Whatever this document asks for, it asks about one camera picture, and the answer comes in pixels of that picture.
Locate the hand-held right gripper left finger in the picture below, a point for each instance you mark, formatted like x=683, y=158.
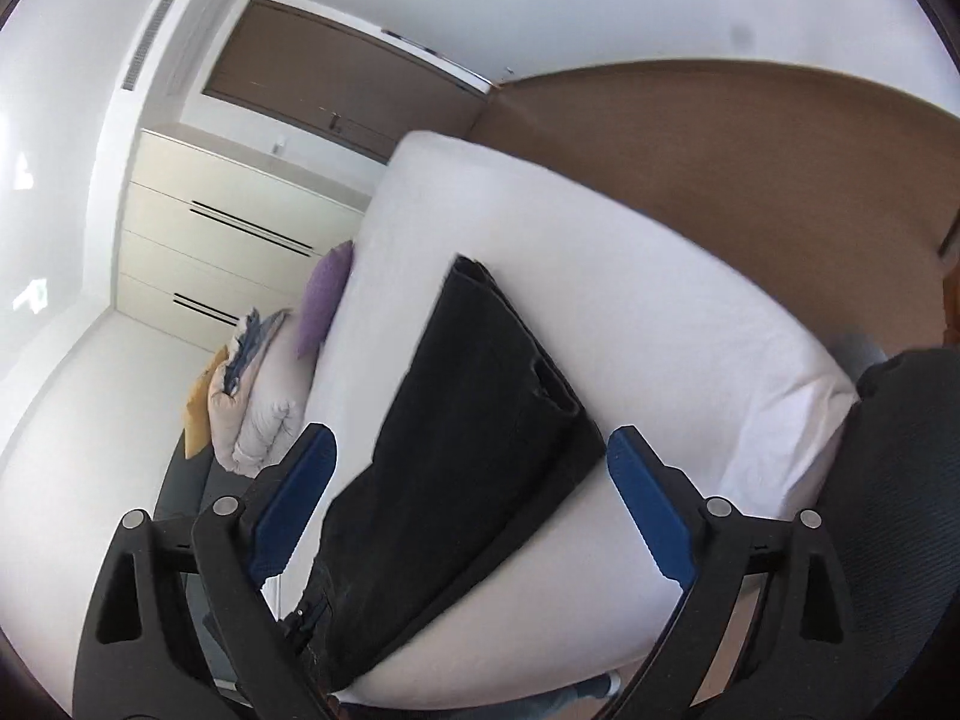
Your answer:
x=292, y=495

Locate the ceiling air vent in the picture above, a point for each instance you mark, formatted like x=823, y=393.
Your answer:
x=156, y=28

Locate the white bed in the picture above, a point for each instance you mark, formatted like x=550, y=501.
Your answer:
x=660, y=300

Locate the black pants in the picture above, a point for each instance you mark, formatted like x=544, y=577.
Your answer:
x=465, y=420

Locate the folded beige duvet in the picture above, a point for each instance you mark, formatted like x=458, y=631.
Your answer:
x=266, y=412

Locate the blue patterned cloth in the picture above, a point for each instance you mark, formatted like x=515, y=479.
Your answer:
x=251, y=349

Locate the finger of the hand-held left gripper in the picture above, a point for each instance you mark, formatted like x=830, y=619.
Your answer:
x=304, y=619

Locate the purple pillow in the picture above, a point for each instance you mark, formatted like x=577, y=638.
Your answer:
x=322, y=292

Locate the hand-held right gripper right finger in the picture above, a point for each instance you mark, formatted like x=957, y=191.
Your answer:
x=652, y=510

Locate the yellow pillow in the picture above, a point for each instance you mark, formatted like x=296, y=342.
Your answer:
x=196, y=405

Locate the cream wardrobe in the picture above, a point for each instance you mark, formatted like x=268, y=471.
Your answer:
x=195, y=240

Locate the brown door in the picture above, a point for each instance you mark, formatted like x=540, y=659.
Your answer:
x=330, y=67

